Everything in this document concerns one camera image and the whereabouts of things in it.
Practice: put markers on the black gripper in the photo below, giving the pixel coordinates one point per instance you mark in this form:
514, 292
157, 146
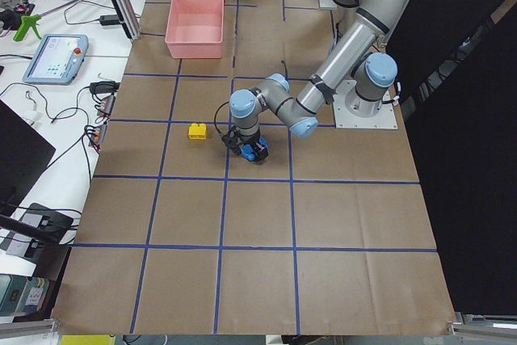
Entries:
251, 142

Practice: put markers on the blue toy block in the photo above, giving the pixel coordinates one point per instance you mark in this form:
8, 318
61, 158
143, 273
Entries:
247, 151

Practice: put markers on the pink plastic box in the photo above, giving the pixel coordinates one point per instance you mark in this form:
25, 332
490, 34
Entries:
195, 29

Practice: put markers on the yellow toy block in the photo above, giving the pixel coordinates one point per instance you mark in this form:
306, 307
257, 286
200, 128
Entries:
197, 131

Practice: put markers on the black power adapter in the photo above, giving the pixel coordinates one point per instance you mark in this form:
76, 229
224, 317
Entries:
109, 20

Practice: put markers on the teach pendant tablet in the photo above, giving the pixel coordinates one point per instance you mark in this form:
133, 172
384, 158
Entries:
57, 59

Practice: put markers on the black monitor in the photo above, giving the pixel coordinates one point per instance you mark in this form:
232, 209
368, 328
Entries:
24, 156

